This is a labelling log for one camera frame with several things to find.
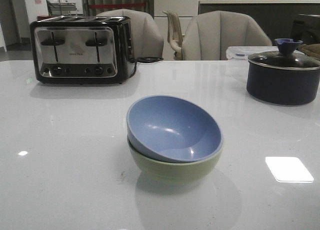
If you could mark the blue bowl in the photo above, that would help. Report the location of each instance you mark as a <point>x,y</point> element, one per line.
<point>171,129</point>

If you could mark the green bowl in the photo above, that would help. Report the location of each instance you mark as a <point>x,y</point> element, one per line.
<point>175,172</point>

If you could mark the beige armchair left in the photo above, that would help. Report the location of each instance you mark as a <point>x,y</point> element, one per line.
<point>146,37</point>

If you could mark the beige armchair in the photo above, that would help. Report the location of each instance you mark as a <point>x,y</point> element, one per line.
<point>209,35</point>
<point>146,37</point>

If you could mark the cream plastic chair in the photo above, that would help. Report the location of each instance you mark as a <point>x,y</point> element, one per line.
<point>174,34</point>

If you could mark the beige armchair right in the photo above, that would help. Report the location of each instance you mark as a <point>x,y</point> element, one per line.
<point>209,35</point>

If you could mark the clear plastic food container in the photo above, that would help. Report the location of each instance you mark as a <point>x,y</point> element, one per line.
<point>242,52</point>

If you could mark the white cabinet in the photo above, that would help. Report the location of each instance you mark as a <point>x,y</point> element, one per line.
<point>185,9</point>

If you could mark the black and chrome toaster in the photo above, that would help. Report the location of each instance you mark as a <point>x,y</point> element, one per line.
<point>83,50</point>

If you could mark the dark blue cooking pot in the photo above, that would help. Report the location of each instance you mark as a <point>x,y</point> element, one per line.
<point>282,87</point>

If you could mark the glass pot lid blue knob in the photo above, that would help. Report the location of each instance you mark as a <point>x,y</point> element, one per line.
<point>285,57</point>

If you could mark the metal cart in background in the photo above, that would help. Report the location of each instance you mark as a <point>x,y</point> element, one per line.
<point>60,8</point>

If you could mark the brown cushion at right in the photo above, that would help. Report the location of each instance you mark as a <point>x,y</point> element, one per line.
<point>312,50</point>

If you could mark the dark appliance at right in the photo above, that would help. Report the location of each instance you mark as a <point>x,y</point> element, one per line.
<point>306,28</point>

